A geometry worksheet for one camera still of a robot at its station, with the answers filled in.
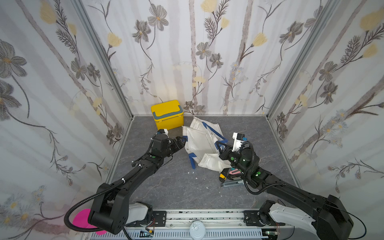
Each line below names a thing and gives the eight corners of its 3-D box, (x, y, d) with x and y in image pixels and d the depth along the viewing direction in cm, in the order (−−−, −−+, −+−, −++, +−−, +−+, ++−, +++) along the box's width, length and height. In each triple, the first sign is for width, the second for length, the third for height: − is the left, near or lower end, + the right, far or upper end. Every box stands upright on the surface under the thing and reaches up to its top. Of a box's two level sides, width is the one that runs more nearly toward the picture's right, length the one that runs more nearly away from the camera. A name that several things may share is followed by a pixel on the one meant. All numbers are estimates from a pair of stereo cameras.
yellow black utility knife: (217, 178, 89) (218, 175, 86) (224, 169, 93) (225, 165, 89) (223, 183, 87) (224, 180, 84) (230, 173, 91) (231, 170, 88)
